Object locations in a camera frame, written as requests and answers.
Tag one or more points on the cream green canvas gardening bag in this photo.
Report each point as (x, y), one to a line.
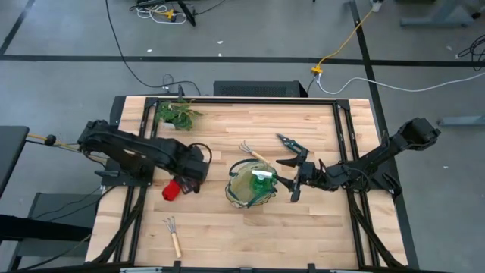
(240, 187)

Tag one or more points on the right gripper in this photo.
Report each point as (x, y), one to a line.
(310, 174)

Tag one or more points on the black stand leg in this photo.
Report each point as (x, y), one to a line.
(187, 13)

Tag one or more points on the red black-tipped gardening glove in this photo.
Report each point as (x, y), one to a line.
(171, 190)

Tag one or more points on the black aluminium table frame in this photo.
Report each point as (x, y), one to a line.
(242, 101)

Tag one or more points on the small black adapter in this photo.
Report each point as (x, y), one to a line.
(174, 90)

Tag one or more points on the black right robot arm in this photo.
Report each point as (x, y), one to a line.
(379, 157)

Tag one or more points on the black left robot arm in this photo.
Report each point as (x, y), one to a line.
(125, 149)

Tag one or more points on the dark side table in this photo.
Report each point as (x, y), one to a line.
(11, 155)

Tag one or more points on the green potted plant white pot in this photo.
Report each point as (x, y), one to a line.
(178, 117)

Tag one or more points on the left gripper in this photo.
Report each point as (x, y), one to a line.
(181, 178)

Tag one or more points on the grey desk leg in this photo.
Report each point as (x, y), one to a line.
(435, 21)

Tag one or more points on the silver aluminium bar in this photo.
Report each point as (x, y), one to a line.
(140, 270)

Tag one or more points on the green pruning shears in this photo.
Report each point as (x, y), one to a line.
(293, 144)

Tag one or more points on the black box under table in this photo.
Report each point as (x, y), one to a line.
(116, 113)

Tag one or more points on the grey floor bar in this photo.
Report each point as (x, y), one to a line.
(460, 121)

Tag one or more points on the yellow rod with black knob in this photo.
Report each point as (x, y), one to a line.
(50, 140)

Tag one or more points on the green spray bottle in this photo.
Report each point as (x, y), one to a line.
(261, 180)

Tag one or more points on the black computer case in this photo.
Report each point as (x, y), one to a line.
(257, 89)

